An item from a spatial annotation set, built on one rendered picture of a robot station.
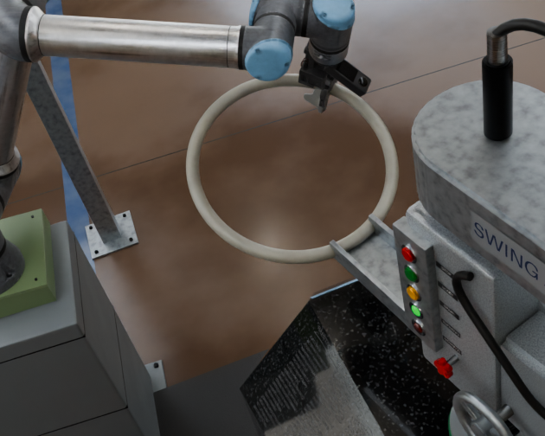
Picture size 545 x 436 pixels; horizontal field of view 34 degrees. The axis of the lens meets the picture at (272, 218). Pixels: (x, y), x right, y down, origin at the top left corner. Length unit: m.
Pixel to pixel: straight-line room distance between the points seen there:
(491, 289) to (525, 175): 0.19
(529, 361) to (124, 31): 1.01
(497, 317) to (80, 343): 1.35
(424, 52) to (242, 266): 1.44
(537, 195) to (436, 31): 3.21
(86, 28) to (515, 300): 1.01
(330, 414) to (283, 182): 1.77
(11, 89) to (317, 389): 1.02
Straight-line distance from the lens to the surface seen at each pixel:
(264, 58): 1.80
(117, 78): 4.60
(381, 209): 2.01
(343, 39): 1.96
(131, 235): 3.74
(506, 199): 1.22
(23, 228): 2.59
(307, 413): 2.20
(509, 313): 1.42
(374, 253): 1.97
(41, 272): 2.45
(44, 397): 2.63
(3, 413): 2.67
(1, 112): 2.25
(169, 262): 3.59
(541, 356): 1.43
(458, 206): 1.27
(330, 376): 2.15
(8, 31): 1.92
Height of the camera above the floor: 2.60
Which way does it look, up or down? 46 degrees down
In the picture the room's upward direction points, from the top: 16 degrees counter-clockwise
